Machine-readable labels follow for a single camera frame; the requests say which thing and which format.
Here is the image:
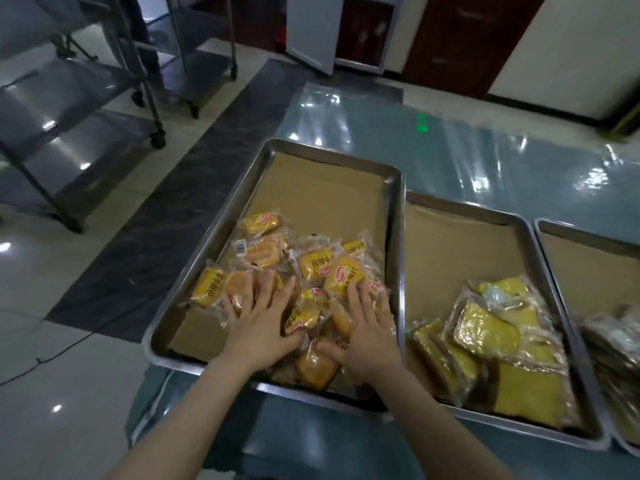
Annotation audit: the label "person's left hand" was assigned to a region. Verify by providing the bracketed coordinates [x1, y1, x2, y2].
[219, 269, 306, 375]

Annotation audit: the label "person's right hand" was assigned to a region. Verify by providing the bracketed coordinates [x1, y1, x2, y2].
[315, 282, 403, 383]

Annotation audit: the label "pile of small bun packets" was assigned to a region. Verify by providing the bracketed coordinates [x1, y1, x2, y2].
[187, 209, 396, 393]

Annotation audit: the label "yellow cake slice packets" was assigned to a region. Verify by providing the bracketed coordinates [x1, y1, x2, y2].
[407, 275, 583, 431]

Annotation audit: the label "steel tray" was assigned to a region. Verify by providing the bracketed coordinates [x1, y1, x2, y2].
[402, 191, 611, 451]
[142, 138, 406, 413]
[533, 218, 640, 458]

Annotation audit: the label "pile of brown cake packets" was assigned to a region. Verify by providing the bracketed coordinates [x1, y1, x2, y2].
[579, 304, 640, 445]

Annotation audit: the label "person's right forearm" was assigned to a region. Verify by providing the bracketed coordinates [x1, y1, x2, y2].
[369, 364, 516, 480]

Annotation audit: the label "person's left forearm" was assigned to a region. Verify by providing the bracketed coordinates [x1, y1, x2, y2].
[107, 359, 256, 480]

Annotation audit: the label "brown paper tray liner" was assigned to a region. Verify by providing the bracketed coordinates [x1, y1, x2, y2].
[167, 153, 386, 391]
[405, 203, 531, 325]
[539, 232, 640, 325]

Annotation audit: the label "plastic covered teal tablecloth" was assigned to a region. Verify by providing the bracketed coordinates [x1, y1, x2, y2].
[125, 84, 640, 480]

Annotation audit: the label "white framed door leaf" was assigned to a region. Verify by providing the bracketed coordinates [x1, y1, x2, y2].
[285, 0, 346, 75]

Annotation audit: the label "dark wooden door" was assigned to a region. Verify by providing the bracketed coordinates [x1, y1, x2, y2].
[402, 0, 549, 99]

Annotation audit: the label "aluminium framed glass door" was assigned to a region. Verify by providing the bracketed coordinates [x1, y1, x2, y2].
[335, 0, 401, 75]

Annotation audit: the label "black floor cable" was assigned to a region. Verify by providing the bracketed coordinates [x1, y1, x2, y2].
[0, 319, 116, 387]

